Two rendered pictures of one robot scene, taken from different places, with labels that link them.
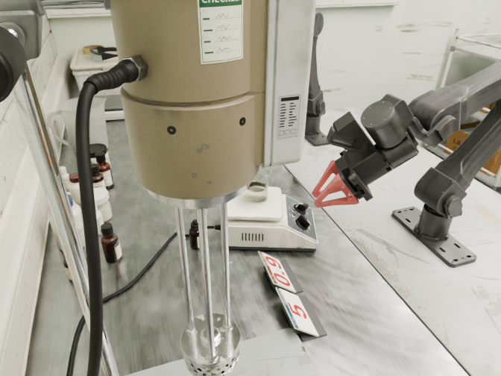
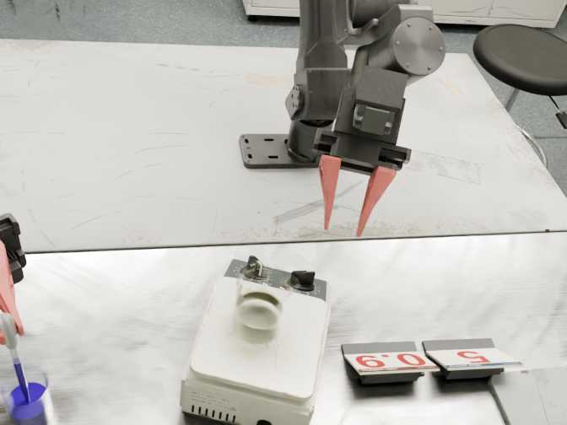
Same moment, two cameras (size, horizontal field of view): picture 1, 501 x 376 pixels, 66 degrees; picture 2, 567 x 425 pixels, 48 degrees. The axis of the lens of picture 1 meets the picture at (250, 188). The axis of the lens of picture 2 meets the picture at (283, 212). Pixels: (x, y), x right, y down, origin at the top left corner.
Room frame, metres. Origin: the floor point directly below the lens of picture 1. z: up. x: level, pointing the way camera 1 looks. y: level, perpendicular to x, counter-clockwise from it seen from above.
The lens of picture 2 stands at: (0.69, 0.36, 1.52)
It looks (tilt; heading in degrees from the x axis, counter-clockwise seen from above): 44 degrees down; 271
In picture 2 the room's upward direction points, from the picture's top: 12 degrees clockwise
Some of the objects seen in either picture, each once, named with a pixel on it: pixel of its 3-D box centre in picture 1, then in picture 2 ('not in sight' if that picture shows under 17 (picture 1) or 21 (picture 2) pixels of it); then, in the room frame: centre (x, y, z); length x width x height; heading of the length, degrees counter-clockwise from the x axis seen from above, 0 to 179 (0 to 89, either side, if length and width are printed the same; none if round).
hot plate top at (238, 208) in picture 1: (254, 202); (261, 335); (0.69, -0.01, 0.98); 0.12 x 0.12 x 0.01; 88
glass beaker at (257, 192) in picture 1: (256, 184); (263, 305); (0.70, -0.01, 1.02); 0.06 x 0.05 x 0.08; 14
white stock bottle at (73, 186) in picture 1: (79, 190); not in sight; (0.80, 0.42, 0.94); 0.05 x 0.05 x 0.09
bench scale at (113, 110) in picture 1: (121, 106); not in sight; (1.45, 0.51, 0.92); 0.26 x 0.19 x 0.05; 103
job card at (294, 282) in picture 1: (279, 271); (388, 357); (0.55, -0.06, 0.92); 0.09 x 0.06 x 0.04; 17
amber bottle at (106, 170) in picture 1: (103, 169); not in sight; (0.89, 0.39, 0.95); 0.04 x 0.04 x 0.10
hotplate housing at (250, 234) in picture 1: (265, 218); (261, 338); (0.69, -0.03, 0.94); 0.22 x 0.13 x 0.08; 88
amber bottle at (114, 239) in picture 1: (110, 242); not in sight; (0.60, 0.28, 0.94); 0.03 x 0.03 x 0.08
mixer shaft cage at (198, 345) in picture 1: (206, 277); not in sight; (0.28, 0.04, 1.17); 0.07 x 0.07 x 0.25
